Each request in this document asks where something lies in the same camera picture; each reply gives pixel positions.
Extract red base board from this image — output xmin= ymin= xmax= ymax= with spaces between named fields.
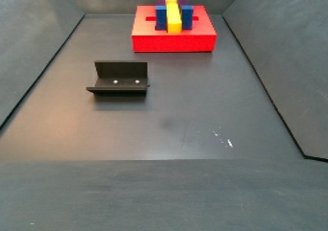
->
xmin=132 ymin=6 xmax=219 ymax=53

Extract blue left block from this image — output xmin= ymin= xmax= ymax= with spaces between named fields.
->
xmin=156 ymin=5 xmax=166 ymax=31

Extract blue block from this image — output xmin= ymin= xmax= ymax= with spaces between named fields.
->
xmin=156 ymin=5 xmax=166 ymax=31
xmin=181 ymin=5 xmax=195 ymax=30

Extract blue right block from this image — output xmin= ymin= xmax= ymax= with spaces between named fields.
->
xmin=181 ymin=5 xmax=195 ymax=30

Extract yellow block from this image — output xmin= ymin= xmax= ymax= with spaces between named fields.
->
xmin=165 ymin=0 xmax=182 ymax=34

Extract black angle bracket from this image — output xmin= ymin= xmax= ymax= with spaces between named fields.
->
xmin=86 ymin=60 xmax=149 ymax=95

